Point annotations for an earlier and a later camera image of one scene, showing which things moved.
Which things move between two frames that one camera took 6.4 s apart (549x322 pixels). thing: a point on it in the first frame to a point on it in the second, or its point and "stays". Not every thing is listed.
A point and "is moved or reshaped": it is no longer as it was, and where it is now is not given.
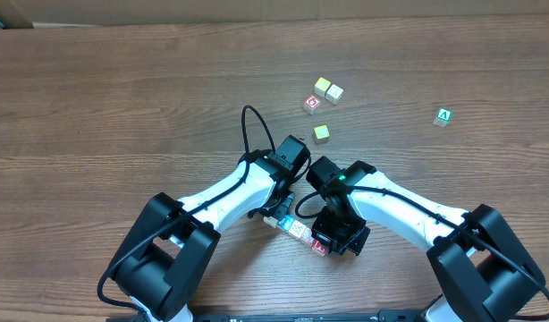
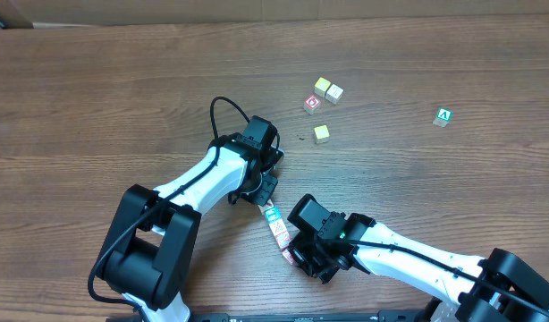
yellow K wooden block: x=297 y=229 is moved or reshaped
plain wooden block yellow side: x=333 y=94 stays
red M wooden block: x=318 y=247 is moved or reshaped
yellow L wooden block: x=321 y=134 stays
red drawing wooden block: x=307 y=235 is moved or reshaped
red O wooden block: x=311 y=104 stays
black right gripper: x=342 y=239 to x=301 y=252
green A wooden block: x=443 y=117 stays
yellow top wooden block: x=321 y=87 stays
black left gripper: x=280 y=207 to x=265 y=192
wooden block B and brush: x=271 y=221 is moved or reshaped
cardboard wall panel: x=37 y=13 stays
